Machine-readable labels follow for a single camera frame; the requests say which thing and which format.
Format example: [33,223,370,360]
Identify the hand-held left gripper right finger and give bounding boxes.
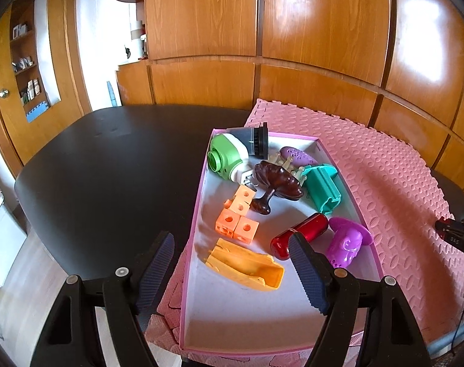
[289,232,433,367]

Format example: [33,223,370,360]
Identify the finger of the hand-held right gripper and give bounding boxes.
[443,233,464,255]
[436,218,464,235]

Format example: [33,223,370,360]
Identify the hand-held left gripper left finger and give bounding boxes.
[29,231,175,367]

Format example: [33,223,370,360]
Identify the red metallic cylinder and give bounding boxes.
[270,213,329,261]

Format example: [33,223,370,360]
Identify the purple plastic mould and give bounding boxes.
[326,217,372,269]

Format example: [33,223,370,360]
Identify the orange plastic mould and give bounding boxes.
[205,238,285,292]

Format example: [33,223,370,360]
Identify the pink shallow box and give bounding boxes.
[180,128,385,358]

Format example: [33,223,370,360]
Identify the teal plastic mould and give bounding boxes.
[303,164,342,215]

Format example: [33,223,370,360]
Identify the orange linked cubes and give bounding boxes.
[215,185,260,244]

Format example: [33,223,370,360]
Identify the brown glossy mushroom-shaped object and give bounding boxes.
[252,161,305,215]

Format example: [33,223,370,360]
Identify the green and white toy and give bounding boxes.
[208,134,252,183]

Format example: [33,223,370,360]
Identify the grey and black round brush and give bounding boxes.
[227,122,270,158]

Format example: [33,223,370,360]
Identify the pink foam puzzle mat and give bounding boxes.
[148,98,464,367]

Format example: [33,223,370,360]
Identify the light blue foam mat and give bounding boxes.
[426,334,464,357]

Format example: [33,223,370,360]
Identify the white storage box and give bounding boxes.
[0,191,28,288]

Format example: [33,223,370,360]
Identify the wooden bookshelf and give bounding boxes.
[9,0,61,124]

